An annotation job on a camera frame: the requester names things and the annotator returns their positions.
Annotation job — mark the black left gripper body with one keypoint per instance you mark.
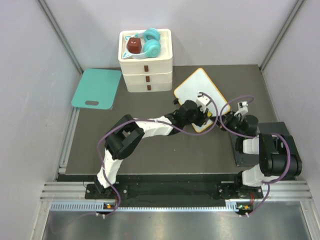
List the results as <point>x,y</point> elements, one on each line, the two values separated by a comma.
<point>198,118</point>

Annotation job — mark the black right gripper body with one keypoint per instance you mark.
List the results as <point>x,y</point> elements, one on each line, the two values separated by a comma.
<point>232,123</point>

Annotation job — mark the yellow-framed whiteboard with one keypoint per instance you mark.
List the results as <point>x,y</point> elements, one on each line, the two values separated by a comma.
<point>199,87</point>

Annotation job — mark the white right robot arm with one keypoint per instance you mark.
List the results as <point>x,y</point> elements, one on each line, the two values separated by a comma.
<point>276,154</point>

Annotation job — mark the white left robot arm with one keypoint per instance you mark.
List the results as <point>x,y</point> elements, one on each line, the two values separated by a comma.
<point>126,134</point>

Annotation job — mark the black notebook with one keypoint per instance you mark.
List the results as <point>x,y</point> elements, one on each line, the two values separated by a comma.
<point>249,160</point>

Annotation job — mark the white three-drawer storage box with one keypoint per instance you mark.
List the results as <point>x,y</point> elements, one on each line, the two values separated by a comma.
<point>149,74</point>

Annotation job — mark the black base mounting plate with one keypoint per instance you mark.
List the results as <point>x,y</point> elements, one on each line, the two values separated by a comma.
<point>212,190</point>

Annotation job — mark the teal cat-ear headphones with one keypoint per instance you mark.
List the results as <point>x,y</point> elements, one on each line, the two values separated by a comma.
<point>151,46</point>

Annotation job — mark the dark red cube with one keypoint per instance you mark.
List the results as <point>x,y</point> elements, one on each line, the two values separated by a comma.
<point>134,45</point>

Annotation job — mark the teal cutting board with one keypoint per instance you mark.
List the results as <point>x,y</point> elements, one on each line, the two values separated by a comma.
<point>97,89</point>

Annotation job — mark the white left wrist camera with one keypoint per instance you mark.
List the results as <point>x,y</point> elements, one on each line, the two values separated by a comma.
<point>202,102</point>

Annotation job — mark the grey slotted cable duct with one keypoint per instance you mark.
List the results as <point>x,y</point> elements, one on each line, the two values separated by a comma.
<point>84,206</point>

